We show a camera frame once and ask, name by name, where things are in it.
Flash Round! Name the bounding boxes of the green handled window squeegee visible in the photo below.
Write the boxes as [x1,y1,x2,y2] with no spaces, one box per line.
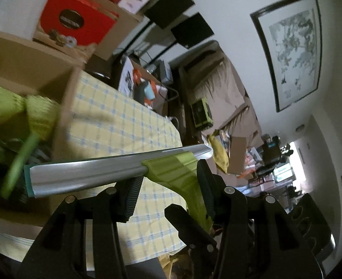
[24,144,213,231]

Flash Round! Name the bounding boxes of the yellow-green plastic shuttlecock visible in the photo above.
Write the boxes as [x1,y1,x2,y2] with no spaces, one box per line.
[26,95,60,141]

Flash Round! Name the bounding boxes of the yellow cloth on sofa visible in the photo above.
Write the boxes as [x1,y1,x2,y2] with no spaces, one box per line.
[207,130,229,174]

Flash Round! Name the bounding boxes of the yellow plaid tablecloth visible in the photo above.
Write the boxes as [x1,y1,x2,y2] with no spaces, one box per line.
[0,72,185,265]

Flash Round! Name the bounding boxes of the lime green black device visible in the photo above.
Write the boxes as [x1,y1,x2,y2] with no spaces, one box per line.
[191,98,214,130]

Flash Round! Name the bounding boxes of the grey electronic box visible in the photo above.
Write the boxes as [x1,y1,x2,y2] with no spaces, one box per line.
[154,60,173,86]

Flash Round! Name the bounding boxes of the brown sofa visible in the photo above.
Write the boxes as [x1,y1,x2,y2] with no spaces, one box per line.
[170,40,265,175]

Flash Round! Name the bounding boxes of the open cardboard box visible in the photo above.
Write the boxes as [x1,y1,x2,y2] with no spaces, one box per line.
[0,32,83,227]

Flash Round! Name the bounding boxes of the large brown cardboard box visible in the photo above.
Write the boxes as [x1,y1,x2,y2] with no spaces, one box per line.
[92,0,144,59]

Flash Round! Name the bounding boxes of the right black speaker on stand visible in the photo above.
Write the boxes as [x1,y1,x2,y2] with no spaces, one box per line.
[141,12,215,67]

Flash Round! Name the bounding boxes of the black speaker on stand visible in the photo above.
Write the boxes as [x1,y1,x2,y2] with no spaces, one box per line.
[141,12,215,67]
[114,0,195,62]

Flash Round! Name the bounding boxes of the framed ink painting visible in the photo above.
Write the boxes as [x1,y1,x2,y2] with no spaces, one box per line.
[250,0,323,113]

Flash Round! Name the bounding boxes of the red collection gift box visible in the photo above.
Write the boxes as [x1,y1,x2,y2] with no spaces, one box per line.
[33,0,119,62]

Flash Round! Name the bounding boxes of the left black speaker on stand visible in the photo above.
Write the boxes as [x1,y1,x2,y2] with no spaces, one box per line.
[114,0,195,62]

